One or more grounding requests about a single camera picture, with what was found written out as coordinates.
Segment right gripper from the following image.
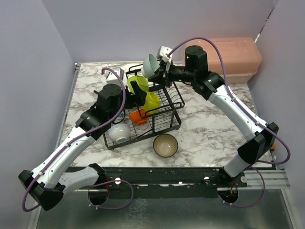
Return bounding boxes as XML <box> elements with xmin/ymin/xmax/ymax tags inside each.
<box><xmin>149</xmin><ymin>60</ymin><xmax>196</xmax><ymax>88</ymax></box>

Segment white square bowl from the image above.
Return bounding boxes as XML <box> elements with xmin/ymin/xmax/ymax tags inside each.
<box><xmin>127</xmin><ymin>75</ymin><xmax>149</xmax><ymax>94</ymax></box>

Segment yellow-green bowl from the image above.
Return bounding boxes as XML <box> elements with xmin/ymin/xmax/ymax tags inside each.
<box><xmin>142</xmin><ymin>92</ymin><xmax>161</xmax><ymax>115</ymax></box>

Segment orange bowl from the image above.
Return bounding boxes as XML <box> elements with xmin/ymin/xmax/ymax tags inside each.
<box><xmin>129</xmin><ymin>109</ymin><xmax>148</xmax><ymax>125</ymax></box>

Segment black wire dish rack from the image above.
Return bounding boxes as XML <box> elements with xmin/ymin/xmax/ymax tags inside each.
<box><xmin>103</xmin><ymin>64</ymin><xmax>185</xmax><ymax>150</ymax></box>

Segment black rimmed bowl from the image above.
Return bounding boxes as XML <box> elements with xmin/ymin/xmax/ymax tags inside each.
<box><xmin>153</xmin><ymin>134</ymin><xmax>179</xmax><ymax>158</ymax></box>

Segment pale teal bowl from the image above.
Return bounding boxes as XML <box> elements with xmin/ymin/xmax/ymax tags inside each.
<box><xmin>141</xmin><ymin>54</ymin><xmax>160</xmax><ymax>78</ymax></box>

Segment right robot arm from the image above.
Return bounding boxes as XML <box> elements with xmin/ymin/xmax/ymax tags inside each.
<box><xmin>142</xmin><ymin>46</ymin><xmax>279</xmax><ymax>187</ymax></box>

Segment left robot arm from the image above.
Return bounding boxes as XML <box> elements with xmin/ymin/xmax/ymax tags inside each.
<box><xmin>18</xmin><ymin>81</ymin><xmax>147</xmax><ymax>211</ymax></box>

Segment pink plastic storage box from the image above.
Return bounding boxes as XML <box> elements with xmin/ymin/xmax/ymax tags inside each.
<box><xmin>182</xmin><ymin>37</ymin><xmax>262</xmax><ymax>83</ymax></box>

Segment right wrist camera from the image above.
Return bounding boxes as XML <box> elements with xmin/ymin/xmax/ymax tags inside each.
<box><xmin>157</xmin><ymin>46</ymin><xmax>172</xmax><ymax>72</ymax></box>

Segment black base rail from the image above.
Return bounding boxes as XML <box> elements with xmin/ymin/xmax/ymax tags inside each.
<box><xmin>64</xmin><ymin>164</ymin><xmax>253</xmax><ymax>198</ymax></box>

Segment aluminium frame rail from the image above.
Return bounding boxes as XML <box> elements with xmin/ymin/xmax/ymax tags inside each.
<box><xmin>244</xmin><ymin>170</ymin><xmax>290</xmax><ymax>189</ymax></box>

